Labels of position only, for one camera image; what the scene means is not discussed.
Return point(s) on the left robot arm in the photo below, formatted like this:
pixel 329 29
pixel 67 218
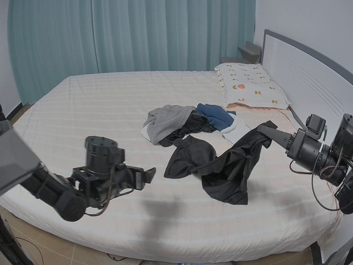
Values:
pixel 16 159

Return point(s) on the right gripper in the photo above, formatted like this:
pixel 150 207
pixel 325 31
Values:
pixel 303 150

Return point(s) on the white printed pillow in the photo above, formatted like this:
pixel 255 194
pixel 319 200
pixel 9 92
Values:
pixel 248 84

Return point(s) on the black T-shirt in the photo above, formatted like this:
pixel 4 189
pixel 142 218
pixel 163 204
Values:
pixel 226 172

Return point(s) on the grey bedside table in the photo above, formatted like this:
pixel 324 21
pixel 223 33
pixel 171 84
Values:
pixel 249 50

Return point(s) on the pile of clothes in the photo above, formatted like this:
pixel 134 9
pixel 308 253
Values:
pixel 168 120

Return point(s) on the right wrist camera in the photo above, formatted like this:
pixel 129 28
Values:
pixel 315 124

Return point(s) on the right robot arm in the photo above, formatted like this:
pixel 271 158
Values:
pixel 343 137

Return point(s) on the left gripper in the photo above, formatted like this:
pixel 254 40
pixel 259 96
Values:
pixel 126 177

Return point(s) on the bed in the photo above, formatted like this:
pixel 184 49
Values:
pixel 110 114

